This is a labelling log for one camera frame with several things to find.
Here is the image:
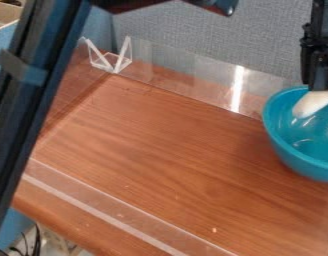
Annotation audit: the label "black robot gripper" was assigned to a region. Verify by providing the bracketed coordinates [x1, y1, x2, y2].
[300, 0, 328, 91]

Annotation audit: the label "white plush mushroom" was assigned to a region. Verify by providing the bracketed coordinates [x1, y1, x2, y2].
[292, 86, 328, 118]

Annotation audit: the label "dark overhead robot link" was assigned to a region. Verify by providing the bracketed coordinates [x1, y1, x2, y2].
[90, 0, 240, 18]

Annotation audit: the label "blue plastic bowl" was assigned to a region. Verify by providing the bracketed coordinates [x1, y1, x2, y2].
[261, 86, 328, 182]

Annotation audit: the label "clear acrylic back barrier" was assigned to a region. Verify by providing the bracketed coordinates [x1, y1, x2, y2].
[121, 37, 298, 119]

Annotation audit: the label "clear acrylic barrier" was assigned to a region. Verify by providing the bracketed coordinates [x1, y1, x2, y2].
[22, 159, 237, 256]
[121, 37, 298, 119]

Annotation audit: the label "clear acrylic front barrier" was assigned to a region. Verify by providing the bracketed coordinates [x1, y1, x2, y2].
[22, 159, 237, 256]

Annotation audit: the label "wooden shelf unit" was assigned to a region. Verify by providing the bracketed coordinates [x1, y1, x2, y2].
[0, 0, 26, 30]

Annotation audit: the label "clear acrylic corner bracket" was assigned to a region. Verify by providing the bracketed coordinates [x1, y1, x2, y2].
[78, 36, 133, 74]

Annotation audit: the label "dark vertical foreground post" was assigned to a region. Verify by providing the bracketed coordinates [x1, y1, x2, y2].
[0, 0, 94, 244]

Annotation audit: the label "black floor cables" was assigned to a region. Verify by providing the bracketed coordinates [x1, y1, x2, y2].
[0, 223, 44, 256]

